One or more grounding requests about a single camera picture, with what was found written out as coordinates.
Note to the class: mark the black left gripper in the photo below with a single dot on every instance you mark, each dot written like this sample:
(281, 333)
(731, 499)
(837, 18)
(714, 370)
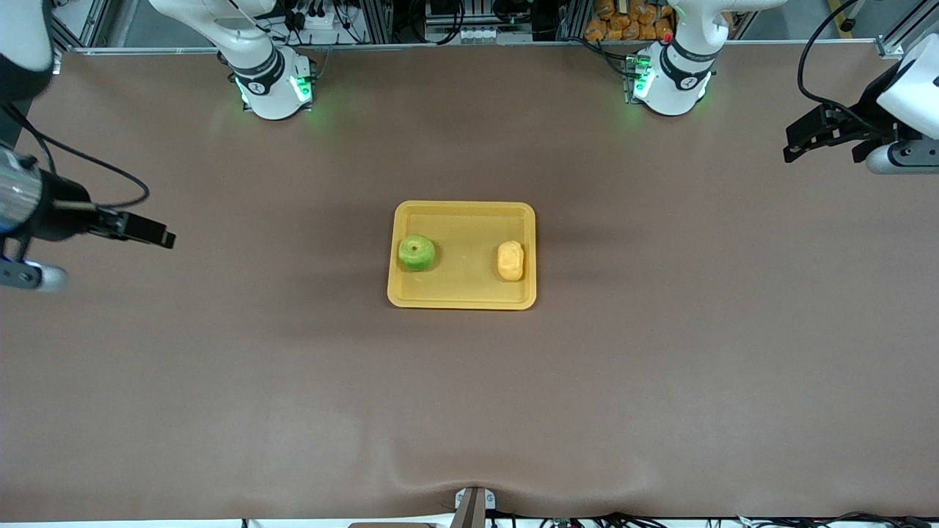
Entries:
(868, 103)

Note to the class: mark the yellow plastic tray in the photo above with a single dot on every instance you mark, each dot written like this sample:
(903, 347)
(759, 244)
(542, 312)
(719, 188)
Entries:
(466, 279)

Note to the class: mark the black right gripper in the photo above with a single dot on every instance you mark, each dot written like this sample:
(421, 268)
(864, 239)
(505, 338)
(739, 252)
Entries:
(61, 214)

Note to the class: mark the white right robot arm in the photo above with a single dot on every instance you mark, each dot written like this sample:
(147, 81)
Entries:
(257, 88)

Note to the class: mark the silver corner bracket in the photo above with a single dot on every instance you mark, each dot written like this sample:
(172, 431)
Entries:
(56, 64)
(890, 48)

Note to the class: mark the white power strip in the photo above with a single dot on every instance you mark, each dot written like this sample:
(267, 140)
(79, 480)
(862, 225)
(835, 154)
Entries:
(321, 24)

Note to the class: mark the aluminium frame post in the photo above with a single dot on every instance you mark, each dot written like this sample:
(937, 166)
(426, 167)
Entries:
(375, 18)
(572, 18)

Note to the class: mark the metal clamp bracket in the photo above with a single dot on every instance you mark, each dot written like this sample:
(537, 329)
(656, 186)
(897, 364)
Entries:
(473, 506)

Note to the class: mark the yellow strip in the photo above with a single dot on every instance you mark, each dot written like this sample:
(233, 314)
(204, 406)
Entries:
(838, 11)

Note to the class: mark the brown table mat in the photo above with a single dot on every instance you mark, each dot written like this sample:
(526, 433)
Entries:
(469, 403)

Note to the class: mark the bag of orange snacks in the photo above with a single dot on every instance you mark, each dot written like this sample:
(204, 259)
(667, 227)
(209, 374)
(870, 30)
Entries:
(627, 20)

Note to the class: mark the green apple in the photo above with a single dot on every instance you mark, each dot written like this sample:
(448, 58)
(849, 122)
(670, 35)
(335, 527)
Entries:
(417, 254)

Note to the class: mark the silver table edge rail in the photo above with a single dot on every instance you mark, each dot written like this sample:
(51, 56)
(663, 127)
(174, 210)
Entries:
(440, 47)

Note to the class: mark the yellow potato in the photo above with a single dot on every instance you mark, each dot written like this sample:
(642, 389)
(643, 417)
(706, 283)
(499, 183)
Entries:
(510, 262)

